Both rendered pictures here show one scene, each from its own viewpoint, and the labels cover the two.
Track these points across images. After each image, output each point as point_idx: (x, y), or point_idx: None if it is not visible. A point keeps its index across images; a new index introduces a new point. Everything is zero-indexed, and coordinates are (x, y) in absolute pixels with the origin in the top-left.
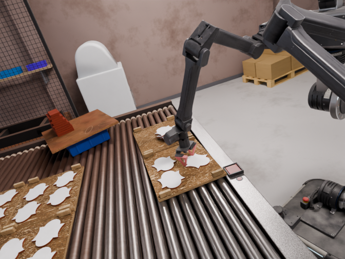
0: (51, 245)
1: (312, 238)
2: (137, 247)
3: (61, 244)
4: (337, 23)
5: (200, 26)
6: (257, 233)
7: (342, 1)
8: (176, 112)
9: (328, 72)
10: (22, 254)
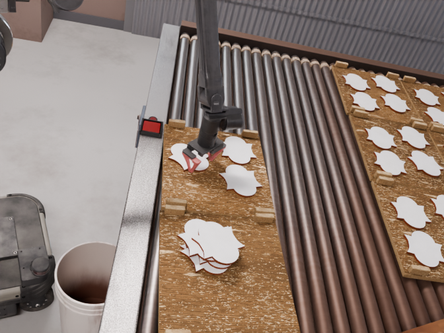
0: (377, 150)
1: (33, 231)
2: (284, 117)
3: (365, 145)
4: None
5: None
6: (180, 78)
7: None
8: (222, 78)
9: None
10: (407, 156)
